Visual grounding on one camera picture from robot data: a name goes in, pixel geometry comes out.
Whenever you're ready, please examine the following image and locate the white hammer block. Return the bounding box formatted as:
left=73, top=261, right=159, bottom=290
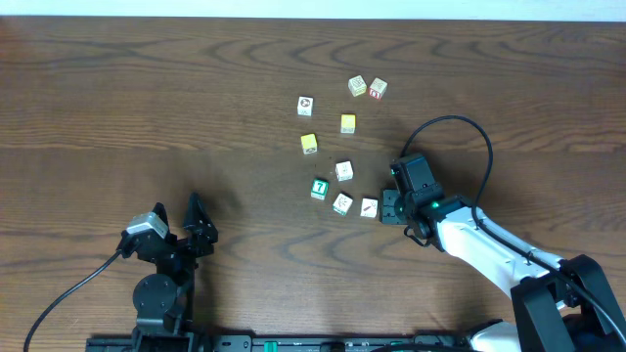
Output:
left=360, top=198, right=379, bottom=218

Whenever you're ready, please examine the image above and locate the green number 7 block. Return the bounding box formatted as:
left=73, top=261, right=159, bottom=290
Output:
left=310, top=179, right=329, bottom=200

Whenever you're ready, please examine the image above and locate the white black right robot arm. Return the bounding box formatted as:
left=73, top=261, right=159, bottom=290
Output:
left=380, top=154, right=625, bottom=351

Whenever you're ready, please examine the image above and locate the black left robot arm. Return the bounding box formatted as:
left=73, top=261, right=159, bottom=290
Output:
left=117, top=193, right=218, bottom=351

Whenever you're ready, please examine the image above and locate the white block with drawing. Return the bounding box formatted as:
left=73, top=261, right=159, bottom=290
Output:
left=335, top=160, right=354, bottom=182

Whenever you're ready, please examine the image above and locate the yellow block centre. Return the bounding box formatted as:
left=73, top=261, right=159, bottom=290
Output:
left=340, top=114, right=356, bottom=134

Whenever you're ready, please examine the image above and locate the red edged letter block far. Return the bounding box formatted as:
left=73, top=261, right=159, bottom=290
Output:
left=368, top=77, right=388, bottom=100

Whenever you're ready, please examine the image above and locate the yellow block left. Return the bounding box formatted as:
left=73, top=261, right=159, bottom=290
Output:
left=300, top=133, right=318, bottom=154

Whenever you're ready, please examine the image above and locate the yellow edged block far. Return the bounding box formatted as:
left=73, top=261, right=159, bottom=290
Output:
left=347, top=75, right=368, bottom=97

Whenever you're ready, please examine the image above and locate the white block with dark circle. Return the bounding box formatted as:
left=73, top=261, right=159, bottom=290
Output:
left=297, top=96, right=314, bottom=116

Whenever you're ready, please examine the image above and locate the black right camera cable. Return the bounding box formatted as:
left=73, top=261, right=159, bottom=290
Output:
left=399, top=114, right=626, bottom=338

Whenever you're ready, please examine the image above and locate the black camera cable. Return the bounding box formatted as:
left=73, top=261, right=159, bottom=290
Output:
left=22, top=249, right=123, bottom=352
left=399, top=114, right=626, bottom=338

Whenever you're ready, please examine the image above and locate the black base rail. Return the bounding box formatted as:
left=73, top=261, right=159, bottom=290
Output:
left=85, top=333, right=471, bottom=352

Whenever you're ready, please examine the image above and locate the black left camera cable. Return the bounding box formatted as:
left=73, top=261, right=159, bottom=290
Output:
left=22, top=249, right=123, bottom=352

